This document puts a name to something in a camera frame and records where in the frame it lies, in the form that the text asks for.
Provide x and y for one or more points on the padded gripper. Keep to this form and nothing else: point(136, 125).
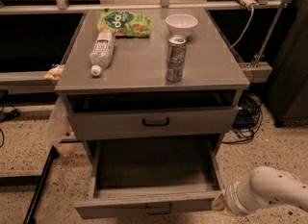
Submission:
point(231, 199)

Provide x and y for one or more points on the grey drawer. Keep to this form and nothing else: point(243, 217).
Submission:
point(155, 123)
point(152, 176)

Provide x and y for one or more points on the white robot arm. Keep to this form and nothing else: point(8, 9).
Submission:
point(265, 187)

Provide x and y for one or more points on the grey drawer cabinet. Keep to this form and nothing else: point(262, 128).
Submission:
point(136, 79)

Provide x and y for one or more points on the grey metal side beam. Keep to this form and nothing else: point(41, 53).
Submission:
point(256, 74)

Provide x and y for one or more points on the silver drink can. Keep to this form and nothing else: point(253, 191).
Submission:
point(176, 54)

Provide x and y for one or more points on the clear plastic bag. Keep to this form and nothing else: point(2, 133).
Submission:
point(58, 131)

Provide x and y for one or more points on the white bowl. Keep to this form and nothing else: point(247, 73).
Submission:
point(181, 24)

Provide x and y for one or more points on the clear plastic water bottle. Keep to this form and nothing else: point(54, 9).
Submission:
point(102, 52)

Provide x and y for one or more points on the green snack bag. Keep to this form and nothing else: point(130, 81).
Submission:
point(125, 24)

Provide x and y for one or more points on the metal diagonal rod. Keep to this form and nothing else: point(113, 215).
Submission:
point(272, 22)

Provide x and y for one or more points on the yellow crumpled wrapper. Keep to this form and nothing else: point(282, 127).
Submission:
point(55, 73)

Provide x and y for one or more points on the black floor rail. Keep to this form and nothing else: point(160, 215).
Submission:
point(42, 178)

